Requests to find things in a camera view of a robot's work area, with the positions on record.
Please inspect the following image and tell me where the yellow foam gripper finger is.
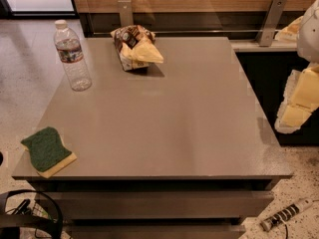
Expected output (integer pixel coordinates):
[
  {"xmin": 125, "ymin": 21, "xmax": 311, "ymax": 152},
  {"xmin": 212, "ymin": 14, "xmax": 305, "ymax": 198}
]
[
  {"xmin": 274, "ymin": 63, "xmax": 319, "ymax": 133},
  {"xmin": 274, "ymin": 16, "xmax": 303, "ymax": 42}
]

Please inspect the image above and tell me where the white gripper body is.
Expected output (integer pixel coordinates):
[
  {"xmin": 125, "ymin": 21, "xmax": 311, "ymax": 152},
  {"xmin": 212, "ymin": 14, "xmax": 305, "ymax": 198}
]
[{"xmin": 297, "ymin": 0, "xmax": 319, "ymax": 63}]

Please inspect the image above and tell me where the brown chip bag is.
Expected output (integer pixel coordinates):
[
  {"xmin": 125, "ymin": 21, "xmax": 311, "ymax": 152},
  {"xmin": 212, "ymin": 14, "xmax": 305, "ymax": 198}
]
[{"xmin": 111, "ymin": 25, "xmax": 163, "ymax": 72}]

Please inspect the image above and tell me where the green and yellow sponge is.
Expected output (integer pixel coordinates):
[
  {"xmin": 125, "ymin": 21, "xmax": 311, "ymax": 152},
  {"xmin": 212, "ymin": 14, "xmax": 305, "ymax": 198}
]
[{"xmin": 21, "ymin": 126, "xmax": 77, "ymax": 178}]

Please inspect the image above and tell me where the white power strip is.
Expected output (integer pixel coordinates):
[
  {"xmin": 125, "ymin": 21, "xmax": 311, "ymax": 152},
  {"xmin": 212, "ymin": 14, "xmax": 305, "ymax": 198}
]
[{"xmin": 260, "ymin": 198, "xmax": 313, "ymax": 232}]

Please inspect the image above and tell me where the grey upper drawer front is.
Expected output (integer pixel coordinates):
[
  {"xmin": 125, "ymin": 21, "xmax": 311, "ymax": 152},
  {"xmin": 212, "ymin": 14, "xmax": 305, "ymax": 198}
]
[{"xmin": 36, "ymin": 191, "xmax": 273, "ymax": 220}]

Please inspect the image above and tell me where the grey drawer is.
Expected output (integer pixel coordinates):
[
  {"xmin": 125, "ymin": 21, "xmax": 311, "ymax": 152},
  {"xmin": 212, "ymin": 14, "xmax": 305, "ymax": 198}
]
[
  {"xmin": 36, "ymin": 191, "xmax": 273, "ymax": 220},
  {"xmin": 66, "ymin": 225, "xmax": 245, "ymax": 239}
]

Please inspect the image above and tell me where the clear plastic water bottle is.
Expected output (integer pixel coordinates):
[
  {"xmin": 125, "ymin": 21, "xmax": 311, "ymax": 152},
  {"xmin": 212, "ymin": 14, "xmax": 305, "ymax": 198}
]
[{"xmin": 54, "ymin": 20, "xmax": 92, "ymax": 92}]

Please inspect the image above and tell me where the grey lower drawer front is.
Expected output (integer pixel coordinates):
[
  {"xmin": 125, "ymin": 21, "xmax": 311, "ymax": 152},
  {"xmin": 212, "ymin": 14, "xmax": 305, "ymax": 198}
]
[{"xmin": 66, "ymin": 225, "xmax": 245, "ymax": 239}]

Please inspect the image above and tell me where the right metal bracket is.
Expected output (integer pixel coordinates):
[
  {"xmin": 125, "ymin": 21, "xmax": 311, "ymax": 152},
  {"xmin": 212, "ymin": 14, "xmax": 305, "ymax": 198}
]
[{"xmin": 256, "ymin": 0, "xmax": 287, "ymax": 47}]

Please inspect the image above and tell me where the metal bracket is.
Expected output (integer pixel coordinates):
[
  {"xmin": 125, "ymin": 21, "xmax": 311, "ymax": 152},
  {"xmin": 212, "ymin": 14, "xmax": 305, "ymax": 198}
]
[
  {"xmin": 118, "ymin": 0, "xmax": 134, "ymax": 27},
  {"xmin": 256, "ymin": 0, "xmax": 287, "ymax": 47}
]

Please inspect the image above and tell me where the left metal bracket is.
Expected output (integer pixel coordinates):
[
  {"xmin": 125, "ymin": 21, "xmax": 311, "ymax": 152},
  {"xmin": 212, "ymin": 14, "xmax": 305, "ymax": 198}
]
[{"xmin": 118, "ymin": 0, "xmax": 134, "ymax": 27}]

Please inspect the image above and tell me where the black wire basket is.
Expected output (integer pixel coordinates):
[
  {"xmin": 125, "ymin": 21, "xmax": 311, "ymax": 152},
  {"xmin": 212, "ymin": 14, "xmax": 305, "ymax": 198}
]
[{"xmin": 0, "ymin": 189, "xmax": 63, "ymax": 239}]

